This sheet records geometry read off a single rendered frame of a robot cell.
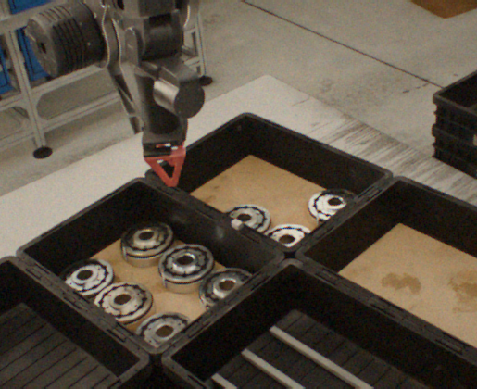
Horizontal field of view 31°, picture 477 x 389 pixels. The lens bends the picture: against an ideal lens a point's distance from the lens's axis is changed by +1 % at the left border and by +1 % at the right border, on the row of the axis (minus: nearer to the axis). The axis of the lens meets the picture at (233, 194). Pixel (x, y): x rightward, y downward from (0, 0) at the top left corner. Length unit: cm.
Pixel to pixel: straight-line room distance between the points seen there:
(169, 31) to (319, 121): 98
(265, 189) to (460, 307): 50
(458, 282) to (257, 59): 270
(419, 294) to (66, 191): 96
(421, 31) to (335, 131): 212
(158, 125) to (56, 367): 44
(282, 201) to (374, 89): 209
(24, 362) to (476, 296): 77
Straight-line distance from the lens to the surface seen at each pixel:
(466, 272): 156
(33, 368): 149
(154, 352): 131
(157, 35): 130
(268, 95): 236
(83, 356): 148
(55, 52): 233
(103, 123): 377
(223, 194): 177
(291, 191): 175
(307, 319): 147
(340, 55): 407
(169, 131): 137
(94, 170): 216
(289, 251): 145
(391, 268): 156
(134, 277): 160
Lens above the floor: 186
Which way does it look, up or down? 36 degrees down
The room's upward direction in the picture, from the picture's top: 8 degrees counter-clockwise
